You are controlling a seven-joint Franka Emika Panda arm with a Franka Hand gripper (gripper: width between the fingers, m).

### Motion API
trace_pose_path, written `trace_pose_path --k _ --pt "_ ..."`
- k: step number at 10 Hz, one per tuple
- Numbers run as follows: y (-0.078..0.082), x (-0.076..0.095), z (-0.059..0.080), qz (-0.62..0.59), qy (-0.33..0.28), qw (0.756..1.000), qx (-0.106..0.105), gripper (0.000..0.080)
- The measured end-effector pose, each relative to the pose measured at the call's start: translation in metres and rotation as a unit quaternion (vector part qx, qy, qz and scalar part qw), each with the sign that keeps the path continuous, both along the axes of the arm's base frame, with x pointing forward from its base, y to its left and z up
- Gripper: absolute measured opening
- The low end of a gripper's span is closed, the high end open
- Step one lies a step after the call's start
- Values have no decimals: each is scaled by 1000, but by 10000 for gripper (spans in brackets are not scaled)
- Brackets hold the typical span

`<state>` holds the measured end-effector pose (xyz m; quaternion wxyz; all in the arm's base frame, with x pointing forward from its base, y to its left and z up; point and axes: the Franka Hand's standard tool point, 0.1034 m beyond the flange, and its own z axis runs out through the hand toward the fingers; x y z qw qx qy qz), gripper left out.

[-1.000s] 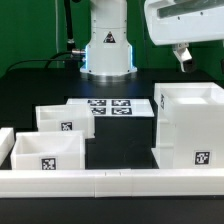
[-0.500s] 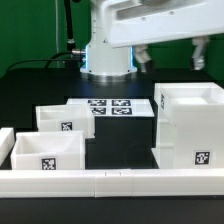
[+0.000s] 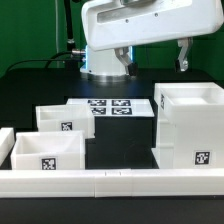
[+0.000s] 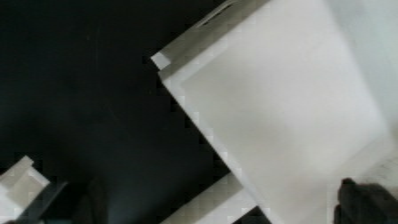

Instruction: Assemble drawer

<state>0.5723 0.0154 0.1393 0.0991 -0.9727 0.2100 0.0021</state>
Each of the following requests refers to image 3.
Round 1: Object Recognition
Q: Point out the black cable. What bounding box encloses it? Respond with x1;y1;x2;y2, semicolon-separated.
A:
5;50;87;74

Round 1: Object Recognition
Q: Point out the black vertical pole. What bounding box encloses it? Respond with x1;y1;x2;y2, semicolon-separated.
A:
64;0;75;51

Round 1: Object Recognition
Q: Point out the white drawer cabinet frame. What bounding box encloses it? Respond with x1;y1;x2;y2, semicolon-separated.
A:
152;82;224;169

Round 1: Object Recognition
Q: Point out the white front drawer box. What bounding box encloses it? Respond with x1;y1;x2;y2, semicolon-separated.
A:
11;131;85;170

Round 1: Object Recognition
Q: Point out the white marker base plate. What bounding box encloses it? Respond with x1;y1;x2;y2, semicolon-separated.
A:
67;98;154;117

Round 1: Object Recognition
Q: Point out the white drawer box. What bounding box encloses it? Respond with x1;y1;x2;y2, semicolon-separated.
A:
36;104;95;139
11;131;85;170

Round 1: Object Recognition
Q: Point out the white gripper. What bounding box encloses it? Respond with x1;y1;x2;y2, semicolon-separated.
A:
81;0;224;76

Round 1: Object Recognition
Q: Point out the white front barrier wall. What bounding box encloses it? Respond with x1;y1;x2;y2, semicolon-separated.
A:
0;168;224;198

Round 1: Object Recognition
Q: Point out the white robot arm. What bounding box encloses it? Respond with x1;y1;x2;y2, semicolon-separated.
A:
81;0;224;77

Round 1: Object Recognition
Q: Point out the white left barrier block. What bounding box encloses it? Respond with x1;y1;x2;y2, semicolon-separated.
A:
0;127;15;166

